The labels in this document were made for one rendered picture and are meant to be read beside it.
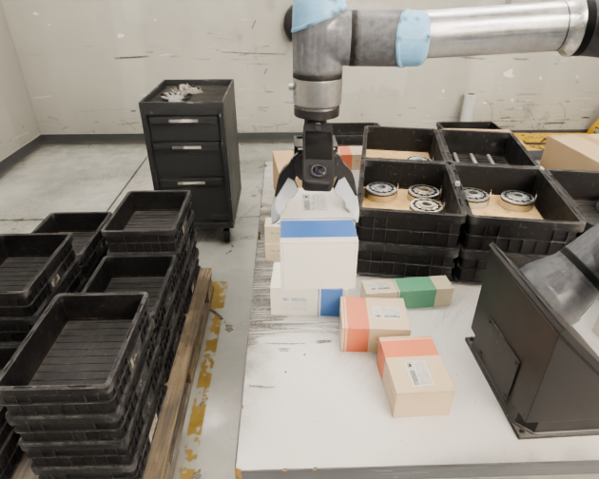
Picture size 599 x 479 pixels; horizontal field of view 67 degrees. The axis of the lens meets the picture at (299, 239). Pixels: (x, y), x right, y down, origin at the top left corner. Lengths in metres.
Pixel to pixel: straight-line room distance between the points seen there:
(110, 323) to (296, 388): 0.80
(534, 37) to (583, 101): 4.64
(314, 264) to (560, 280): 0.54
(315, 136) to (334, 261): 0.19
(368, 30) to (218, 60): 3.95
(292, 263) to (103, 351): 0.95
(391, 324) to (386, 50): 0.65
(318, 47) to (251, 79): 3.92
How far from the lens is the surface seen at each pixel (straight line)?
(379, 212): 1.26
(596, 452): 1.11
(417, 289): 1.26
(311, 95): 0.69
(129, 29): 4.73
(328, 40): 0.68
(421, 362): 1.03
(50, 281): 1.88
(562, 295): 1.03
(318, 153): 0.68
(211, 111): 2.57
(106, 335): 1.60
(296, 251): 0.70
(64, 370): 1.54
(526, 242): 1.38
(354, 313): 1.13
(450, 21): 0.84
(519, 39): 0.87
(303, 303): 1.20
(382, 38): 0.69
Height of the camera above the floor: 1.49
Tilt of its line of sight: 31 degrees down
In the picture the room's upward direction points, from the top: straight up
